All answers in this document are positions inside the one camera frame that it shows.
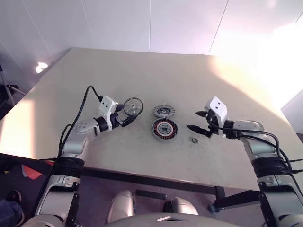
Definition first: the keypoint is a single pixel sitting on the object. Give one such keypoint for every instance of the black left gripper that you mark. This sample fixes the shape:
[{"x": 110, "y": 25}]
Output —
[{"x": 116, "y": 121}]

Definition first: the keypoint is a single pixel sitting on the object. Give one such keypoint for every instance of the blue jeans leg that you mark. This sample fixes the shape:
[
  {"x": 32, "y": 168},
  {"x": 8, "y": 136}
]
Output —
[{"x": 9, "y": 212}]

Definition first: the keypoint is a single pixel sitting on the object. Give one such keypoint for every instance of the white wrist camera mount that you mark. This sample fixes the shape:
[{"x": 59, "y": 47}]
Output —
[
  {"x": 219, "y": 108},
  {"x": 107, "y": 106}
]

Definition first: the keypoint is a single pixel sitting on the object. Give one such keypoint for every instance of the red flat sheet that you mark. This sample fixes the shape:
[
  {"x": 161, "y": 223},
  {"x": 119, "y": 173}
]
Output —
[{"x": 30, "y": 172}]

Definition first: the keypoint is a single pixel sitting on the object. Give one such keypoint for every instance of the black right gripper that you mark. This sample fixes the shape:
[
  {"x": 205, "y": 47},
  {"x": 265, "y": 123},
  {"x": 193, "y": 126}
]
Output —
[{"x": 213, "y": 123}]

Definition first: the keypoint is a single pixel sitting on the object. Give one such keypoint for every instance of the black caster wheel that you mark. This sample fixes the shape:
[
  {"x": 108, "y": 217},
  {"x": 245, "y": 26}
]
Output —
[{"x": 214, "y": 208}]

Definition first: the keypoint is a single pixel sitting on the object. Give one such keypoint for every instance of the silver robot torso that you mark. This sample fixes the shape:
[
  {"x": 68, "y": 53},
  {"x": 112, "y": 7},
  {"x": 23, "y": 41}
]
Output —
[{"x": 165, "y": 221}]

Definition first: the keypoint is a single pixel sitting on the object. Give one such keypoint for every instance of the black table frame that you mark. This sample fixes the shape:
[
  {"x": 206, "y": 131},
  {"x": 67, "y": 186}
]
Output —
[{"x": 142, "y": 179}]

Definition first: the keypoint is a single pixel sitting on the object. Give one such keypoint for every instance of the black tripod stand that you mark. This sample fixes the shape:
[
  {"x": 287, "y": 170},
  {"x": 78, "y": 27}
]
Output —
[{"x": 9, "y": 92}]

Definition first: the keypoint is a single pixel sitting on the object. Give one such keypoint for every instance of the black flat metal bar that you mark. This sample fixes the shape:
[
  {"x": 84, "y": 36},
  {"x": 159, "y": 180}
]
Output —
[{"x": 150, "y": 194}]

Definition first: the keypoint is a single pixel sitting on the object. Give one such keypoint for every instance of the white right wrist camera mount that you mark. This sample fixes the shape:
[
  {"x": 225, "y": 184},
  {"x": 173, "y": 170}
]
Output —
[{"x": 219, "y": 108}]

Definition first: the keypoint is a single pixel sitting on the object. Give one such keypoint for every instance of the motor stator with copper windings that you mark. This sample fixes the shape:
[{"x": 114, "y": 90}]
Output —
[{"x": 156, "y": 129}]

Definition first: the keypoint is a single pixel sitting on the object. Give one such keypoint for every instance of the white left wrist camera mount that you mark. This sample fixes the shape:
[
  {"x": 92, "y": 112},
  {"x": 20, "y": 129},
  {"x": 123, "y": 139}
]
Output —
[{"x": 107, "y": 106}]

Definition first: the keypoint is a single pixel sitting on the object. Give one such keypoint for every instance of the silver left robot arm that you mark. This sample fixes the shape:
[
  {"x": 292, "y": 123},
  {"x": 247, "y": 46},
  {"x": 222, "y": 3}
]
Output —
[{"x": 73, "y": 144}]

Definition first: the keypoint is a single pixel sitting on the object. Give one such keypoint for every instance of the round silver disc part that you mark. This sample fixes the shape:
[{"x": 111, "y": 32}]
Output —
[{"x": 132, "y": 107}]

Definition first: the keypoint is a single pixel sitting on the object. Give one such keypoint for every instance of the black shoe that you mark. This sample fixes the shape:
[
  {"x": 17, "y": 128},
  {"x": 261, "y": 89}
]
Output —
[{"x": 14, "y": 195}]

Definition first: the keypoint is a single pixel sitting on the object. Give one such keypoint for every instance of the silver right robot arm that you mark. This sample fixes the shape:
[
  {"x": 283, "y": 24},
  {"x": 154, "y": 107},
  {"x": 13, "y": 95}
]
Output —
[{"x": 258, "y": 146}]

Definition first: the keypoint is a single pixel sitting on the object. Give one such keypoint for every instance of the silver rounded robot knee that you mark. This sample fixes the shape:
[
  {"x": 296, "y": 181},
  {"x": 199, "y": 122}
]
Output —
[
  {"x": 123, "y": 205},
  {"x": 183, "y": 206}
]

